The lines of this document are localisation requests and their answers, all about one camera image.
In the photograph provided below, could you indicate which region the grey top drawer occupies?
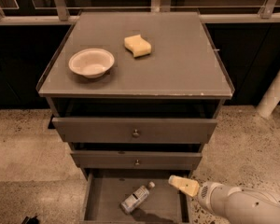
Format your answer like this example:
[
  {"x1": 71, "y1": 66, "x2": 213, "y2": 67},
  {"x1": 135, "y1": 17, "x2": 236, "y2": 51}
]
[{"x1": 52, "y1": 117, "x2": 217, "y2": 144}]

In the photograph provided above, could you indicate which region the yellow sponge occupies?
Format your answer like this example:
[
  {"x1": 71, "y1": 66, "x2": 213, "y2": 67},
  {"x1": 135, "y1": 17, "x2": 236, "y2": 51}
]
[{"x1": 124, "y1": 35, "x2": 151, "y2": 58}]

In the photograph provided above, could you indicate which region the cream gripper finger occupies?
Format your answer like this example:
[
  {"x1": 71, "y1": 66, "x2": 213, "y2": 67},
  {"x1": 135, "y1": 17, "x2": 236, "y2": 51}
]
[{"x1": 168, "y1": 175, "x2": 200, "y2": 197}]

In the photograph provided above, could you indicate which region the grey bottom drawer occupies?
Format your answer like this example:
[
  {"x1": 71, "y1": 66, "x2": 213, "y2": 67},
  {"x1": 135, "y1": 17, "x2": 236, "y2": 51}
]
[{"x1": 80, "y1": 170, "x2": 192, "y2": 224}]

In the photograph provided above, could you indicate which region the clear blue plastic bottle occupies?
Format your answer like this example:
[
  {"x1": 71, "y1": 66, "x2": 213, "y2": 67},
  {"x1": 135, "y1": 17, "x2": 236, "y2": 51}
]
[{"x1": 120, "y1": 181, "x2": 155, "y2": 215}]

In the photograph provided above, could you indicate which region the metal railing frame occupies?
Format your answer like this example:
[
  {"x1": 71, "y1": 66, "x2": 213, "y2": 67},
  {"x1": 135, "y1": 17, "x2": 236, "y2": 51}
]
[{"x1": 0, "y1": 0, "x2": 280, "y2": 25}]

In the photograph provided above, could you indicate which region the black object on floor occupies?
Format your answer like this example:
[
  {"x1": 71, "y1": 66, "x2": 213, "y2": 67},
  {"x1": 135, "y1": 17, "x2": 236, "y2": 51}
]
[{"x1": 21, "y1": 216, "x2": 39, "y2": 224}]

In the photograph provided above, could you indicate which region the white cylindrical post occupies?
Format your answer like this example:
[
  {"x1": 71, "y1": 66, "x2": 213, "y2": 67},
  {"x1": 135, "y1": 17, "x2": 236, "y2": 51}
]
[{"x1": 256, "y1": 70, "x2": 280, "y2": 118}]

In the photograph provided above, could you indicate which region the white paper bowl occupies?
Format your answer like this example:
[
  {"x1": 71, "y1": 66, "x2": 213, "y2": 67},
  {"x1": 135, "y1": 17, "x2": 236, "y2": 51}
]
[{"x1": 68, "y1": 49, "x2": 115, "y2": 78}]

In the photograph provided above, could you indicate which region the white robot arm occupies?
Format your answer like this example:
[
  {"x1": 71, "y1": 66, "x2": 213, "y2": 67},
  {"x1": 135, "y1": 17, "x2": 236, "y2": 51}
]
[{"x1": 168, "y1": 175, "x2": 280, "y2": 224}]

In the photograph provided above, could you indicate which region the grey drawer cabinet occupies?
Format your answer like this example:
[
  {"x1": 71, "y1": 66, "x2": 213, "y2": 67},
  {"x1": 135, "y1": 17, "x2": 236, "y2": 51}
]
[{"x1": 35, "y1": 10, "x2": 235, "y2": 224}]

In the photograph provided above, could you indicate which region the grey drawer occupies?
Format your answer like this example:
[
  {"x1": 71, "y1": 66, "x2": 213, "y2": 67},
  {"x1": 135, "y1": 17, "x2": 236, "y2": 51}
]
[
  {"x1": 52, "y1": 117, "x2": 217, "y2": 144},
  {"x1": 80, "y1": 170, "x2": 192, "y2": 224},
  {"x1": 71, "y1": 150, "x2": 202, "y2": 170}
]

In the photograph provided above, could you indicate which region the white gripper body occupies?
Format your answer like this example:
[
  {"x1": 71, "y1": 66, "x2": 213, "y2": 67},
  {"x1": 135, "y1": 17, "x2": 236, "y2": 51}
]
[{"x1": 198, "y1": 181, "x2": 241, "y2": 216}]

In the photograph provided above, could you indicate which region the grey middle drawer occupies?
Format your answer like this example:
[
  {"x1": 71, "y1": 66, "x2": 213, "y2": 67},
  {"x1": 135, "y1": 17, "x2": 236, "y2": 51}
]
[{"x1": 71, "y1": 150, "x2": 202, "y2": 170}]

